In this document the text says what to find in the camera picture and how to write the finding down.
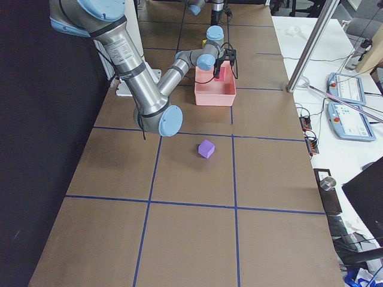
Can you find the aluminium frame post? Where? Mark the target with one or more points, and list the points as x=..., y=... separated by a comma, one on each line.
x=319, y=28

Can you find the upper orange black connector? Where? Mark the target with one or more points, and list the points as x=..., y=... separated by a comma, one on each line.
x=305, y=122

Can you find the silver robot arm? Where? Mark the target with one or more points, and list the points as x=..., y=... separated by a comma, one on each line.
x=162, y=118
x=218, y=8

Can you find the upper teach pendant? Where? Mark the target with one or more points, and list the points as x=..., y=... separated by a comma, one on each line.
x=346, y=87

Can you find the small metal cylinder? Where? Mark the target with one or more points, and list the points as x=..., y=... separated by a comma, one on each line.
x=327, y=183

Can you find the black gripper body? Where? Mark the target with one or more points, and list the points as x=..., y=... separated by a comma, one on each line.
x=218, y=64
x=216, y=9

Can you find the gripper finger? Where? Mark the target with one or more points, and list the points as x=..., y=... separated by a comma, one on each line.
x=216, y=72

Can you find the black monitor corner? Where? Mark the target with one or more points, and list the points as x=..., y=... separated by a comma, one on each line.
x=364, y=192

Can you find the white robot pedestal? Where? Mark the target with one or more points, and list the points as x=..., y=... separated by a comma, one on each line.
x=115, y=25

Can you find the lower teach pendant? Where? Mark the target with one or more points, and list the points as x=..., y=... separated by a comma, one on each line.
x=349, y=124

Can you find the orange black connector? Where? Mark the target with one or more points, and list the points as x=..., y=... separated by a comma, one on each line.
x=305, y=122
x=312, y=145

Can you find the purple foam block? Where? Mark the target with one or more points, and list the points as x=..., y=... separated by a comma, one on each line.
x=206, y=148

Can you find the pink plastic bin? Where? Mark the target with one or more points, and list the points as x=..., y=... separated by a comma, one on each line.
x=214, y=93

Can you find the lower orange black connector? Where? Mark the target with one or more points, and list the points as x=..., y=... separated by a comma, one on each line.
x=312, y=145

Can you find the teach pendant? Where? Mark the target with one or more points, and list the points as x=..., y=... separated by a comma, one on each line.
x=349, y=124
x=346, y=87

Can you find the red foam block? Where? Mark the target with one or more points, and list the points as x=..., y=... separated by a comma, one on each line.
x=221, y=77

